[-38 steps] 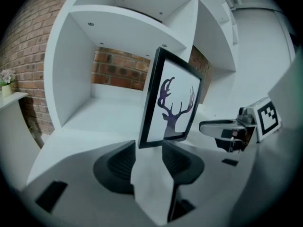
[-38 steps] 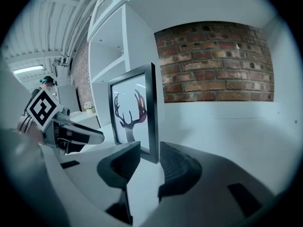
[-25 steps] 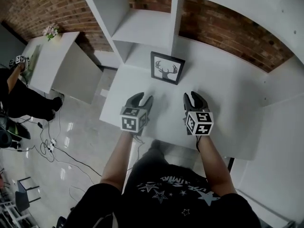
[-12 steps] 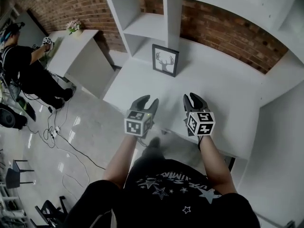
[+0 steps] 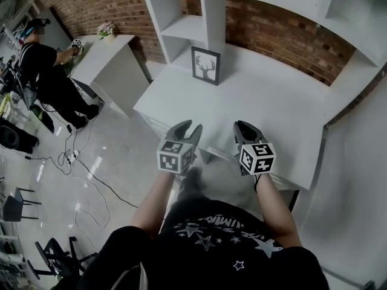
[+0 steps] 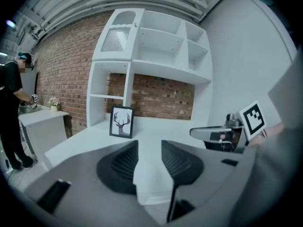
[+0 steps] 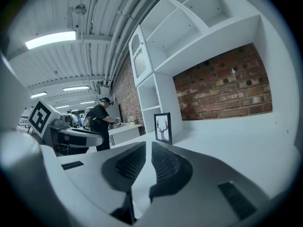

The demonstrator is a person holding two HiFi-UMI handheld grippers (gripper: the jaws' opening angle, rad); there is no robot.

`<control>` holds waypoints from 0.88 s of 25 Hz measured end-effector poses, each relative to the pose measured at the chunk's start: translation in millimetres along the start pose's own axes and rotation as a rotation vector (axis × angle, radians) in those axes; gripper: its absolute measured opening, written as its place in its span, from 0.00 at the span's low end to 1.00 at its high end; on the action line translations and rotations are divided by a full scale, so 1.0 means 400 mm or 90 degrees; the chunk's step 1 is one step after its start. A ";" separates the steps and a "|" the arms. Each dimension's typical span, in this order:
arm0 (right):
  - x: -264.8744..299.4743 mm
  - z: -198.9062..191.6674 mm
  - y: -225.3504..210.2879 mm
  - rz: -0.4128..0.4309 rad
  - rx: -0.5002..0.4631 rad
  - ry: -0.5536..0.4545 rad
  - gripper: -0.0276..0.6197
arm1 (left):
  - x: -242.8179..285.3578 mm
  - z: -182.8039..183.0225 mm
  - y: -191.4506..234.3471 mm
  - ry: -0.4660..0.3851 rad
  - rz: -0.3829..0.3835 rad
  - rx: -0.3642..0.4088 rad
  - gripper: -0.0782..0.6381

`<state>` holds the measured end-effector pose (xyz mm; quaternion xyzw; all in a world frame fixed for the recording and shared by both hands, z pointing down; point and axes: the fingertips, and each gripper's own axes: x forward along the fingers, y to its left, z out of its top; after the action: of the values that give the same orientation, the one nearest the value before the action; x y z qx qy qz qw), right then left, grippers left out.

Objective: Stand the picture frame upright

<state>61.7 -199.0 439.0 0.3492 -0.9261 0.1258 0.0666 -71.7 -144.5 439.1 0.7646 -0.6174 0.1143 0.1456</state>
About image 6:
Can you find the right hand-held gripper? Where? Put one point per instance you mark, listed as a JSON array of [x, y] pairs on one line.
[[253, 120]]

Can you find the white shelf unit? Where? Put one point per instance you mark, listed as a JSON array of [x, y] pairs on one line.
[[154, 63]]

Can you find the person's right forearm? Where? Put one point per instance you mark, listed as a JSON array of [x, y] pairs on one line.
[[272, 132]]

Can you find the white cabinet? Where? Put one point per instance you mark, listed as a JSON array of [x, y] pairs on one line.
[[45, 124]]

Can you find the ceiling light tube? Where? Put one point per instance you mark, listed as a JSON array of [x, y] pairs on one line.
[[11, 23]]

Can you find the framed deer antler picture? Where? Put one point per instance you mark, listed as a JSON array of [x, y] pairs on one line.
[[122, 123]]

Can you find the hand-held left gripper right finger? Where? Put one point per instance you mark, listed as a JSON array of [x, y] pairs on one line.
[[213, 174]]

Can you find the white desk with drawers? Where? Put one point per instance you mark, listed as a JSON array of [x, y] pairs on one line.
[[151, 131]]

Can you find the pink flower bouquet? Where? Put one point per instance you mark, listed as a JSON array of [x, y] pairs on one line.
[[54, 104]]

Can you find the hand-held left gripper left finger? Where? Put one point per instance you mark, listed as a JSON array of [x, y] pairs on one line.
[[82, 181]]

